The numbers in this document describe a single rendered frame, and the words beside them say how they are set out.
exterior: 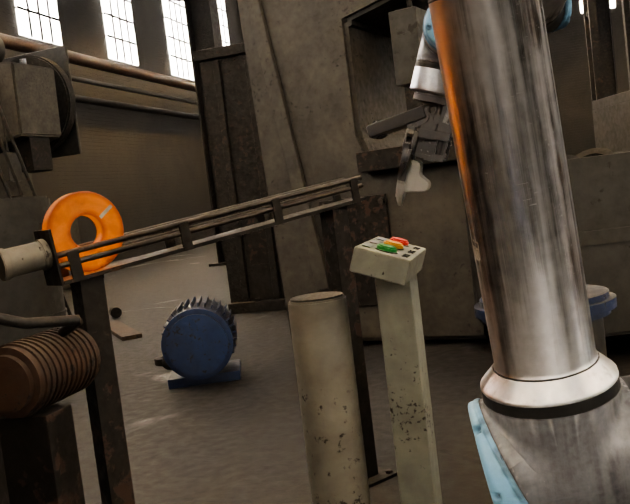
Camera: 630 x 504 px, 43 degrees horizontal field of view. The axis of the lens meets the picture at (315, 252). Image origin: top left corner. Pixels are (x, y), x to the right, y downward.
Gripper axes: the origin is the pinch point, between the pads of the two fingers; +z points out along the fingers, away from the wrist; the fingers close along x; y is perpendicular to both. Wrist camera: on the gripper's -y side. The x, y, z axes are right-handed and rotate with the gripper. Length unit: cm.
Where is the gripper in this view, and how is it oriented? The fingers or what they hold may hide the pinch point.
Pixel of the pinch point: (397, 198)
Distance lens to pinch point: 154.8
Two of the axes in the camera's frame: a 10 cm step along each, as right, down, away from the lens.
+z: -2.1, 9.6, 1.7
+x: 2.5, -1.2, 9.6
